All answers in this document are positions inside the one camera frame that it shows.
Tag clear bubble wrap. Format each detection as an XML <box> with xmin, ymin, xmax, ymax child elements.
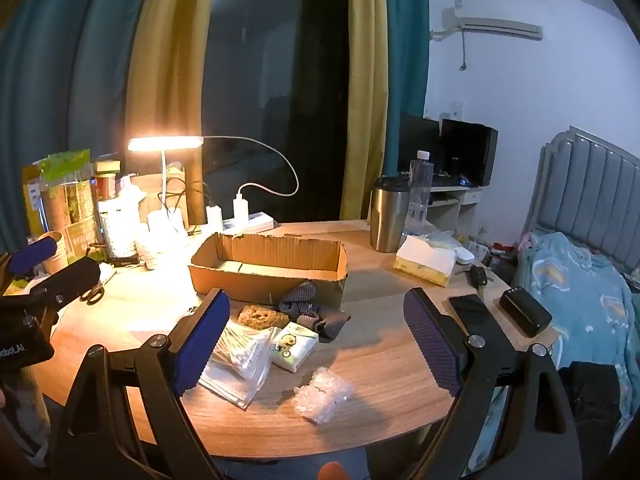
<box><xmin>292</xmin><ymin>367</ymin><xmax>354</xmax><ymax>425</ymax></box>

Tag black smartphone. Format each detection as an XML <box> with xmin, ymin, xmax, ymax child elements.
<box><xmin>448</xmin><ymin>294</ymin><xmax>491</xmax><ymax>330</ymax></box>

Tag green tissue packet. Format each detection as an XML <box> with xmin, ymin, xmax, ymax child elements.
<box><xmin>270</xmin><ymin>322</ymin><xmax>319</xmax><ymax>373</ymax></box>

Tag white desk lamp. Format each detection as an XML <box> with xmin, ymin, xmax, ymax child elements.
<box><xmin>127</xmin><ymin>134</ymin><xmax>206</xmax><ymax>238</ymax></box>

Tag blue patterned blanket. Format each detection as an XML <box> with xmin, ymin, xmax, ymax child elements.
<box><xmin>514</xmin><ymin>232</ymin><xmax>639</xmax><ymax>441</ymax></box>

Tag grey knitted sock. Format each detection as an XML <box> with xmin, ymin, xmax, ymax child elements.
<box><xmin>278</xmin><ymin>282</ymin><xmax>350</xmax><ymax>344</ymax></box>

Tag bag of cotton swabs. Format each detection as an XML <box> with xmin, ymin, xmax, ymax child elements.
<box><xmin>210</xmin><ymin>321</ymin><xmax>279</xmax><ymax>380</ymax></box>

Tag white wall air conditioner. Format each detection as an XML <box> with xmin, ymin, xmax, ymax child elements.
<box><xmin>430</xmin><ymin>8</ymin><xmax>544</xmax><ymax>41</ymax></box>

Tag grey padded headboard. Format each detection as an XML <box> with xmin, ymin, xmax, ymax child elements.
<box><xmin>523</xmin><ymin>127</ymin><xmax>640</xmax><ymax>273</ymax></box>

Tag steel travel mug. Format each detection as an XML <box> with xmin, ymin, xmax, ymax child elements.
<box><xmin>370</xmin><ymin>174</ymin><xmax>410</xmax><ymax>254</ymax></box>

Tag brown cardboard box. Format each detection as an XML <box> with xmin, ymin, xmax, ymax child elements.
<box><xmin>189</xmin><ymin>233</ymin><xmax>347</xmax><ymax>308</ymax></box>

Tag brown plush bear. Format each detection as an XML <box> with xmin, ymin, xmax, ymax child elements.
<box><xmin>238</xmin><ymin>304</ymin><xmax>290</xmax><ymax>330</ymax></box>

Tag yellow tissue box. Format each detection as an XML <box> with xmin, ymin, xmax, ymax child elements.
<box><xmin>394</xmin><ymin>236</ymin><xmax>456</xmax><ymax>287</ymax></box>

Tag black scissors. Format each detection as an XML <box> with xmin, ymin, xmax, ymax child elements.
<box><xmin>79</xmin><ymin>284</ymin><xmax>105</xmax><ymax>306</ymax></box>

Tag black car key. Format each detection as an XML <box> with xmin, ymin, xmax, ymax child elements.
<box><xmin>468</xmin><ymin>266</ymin><xmax>488</xmax><ymax>299</ymax></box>

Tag clear water bottle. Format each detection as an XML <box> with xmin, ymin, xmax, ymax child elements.
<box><xmin>404</xmin><ymin>151</ymin><xmax>434</xmax><ymax>236</ymax></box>

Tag yellow and teal curtain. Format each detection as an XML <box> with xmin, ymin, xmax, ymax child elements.
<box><xmin>1</xmin><ymin>0</ymin><xmax>430</xmax><ymax>252</ymax></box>

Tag white charger with black cable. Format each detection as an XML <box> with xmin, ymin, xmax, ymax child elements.
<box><xmin>157</xmin><ymin>174</ymin><xmax>224</xmax><ymax>233</ymax></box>

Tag white computer desk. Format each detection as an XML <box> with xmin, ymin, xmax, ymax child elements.
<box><xmin>427</xmin><ymin>185</ymin><xmax>484</xmax><ymax>236</ymax></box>

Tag black computer monitor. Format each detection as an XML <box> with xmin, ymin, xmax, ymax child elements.
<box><xmin>398</xmin><ymin>113</ymin><xmax>498</xmax><ymax>188</ymax></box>

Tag white power strip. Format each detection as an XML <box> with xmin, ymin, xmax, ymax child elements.
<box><xmin>222</xmin><ymin>211</ymin><xmax>276</xmax><ymax>235</ymax></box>

